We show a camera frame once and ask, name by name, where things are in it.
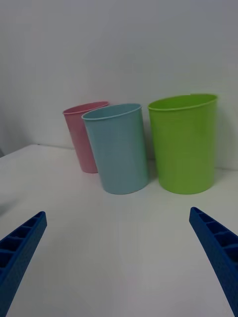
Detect pale blue plastic bin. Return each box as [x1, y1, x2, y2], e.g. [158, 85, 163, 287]
[81, 103, 150, 195]

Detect pink plastic bin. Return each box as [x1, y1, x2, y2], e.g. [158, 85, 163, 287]
[62, 101, 110, 174]

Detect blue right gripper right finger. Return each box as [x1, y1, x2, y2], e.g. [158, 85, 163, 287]
[189, 207, 238, 317]

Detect green plastic bin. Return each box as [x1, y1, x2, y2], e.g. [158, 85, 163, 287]
[148, 93, 219, 195]

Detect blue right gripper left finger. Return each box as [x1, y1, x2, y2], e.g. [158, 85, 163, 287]
[0, 211, 48, 317]

